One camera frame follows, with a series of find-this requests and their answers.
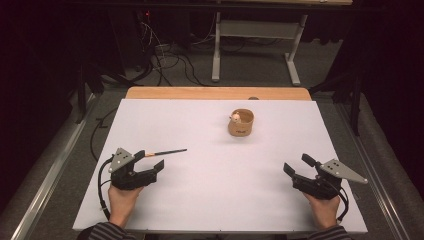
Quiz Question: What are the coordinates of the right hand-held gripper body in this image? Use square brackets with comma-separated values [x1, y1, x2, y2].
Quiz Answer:
[291, 158, 369, 201]

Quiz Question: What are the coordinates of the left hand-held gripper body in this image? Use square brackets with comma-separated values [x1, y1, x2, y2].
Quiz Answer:
[108, 147, 158, 191]

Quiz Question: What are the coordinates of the dark-handled makeup brush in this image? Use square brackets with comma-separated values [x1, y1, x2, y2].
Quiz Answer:
[144, 148, 188, 158]

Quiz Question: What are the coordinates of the tan fabric holder cup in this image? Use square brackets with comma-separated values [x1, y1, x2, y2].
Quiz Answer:
[227, 108, 255, 138]

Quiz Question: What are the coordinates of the person's right hand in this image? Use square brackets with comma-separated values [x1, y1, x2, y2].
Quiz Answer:
[301, 191, 342, 231]

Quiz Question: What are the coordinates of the person's left hand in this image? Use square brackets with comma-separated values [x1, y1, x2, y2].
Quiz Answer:
[107, 184, 145, 229]

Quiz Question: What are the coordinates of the white table mat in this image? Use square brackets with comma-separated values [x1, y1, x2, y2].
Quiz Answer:
[72, 98, 369, 234]

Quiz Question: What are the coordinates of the dark metal stand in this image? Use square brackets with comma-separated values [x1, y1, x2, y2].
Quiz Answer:
[74, 62, 105, 125]
[309, 66, 365, 137]

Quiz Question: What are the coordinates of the left hand-held gripper black cable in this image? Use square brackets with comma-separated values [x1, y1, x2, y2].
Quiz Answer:
[97, 156, 115, 221]

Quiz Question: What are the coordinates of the hand-held gripper black cable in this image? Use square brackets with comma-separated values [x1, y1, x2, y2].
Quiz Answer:
[334, 186, 350, 224]
[97, 156, 115, 221]

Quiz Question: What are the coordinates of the right hand-held gripper black cable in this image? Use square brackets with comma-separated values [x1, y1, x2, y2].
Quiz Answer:
[334, 186, 350, 224]

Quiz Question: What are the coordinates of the black floor cable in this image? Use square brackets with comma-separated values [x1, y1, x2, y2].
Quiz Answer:
[89, 106, 119, 163]

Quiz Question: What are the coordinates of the metal floor rail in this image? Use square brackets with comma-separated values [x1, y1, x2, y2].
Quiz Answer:
[9, 95, 98, 240]
[336, 103, 412, 240]

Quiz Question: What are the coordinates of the tangle of floor cables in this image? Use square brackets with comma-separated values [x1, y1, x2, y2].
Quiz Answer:
[133, 19, 209, 88]

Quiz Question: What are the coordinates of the white metal desk frame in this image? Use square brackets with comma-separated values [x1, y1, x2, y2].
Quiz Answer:
[211, 11, 309, 87]

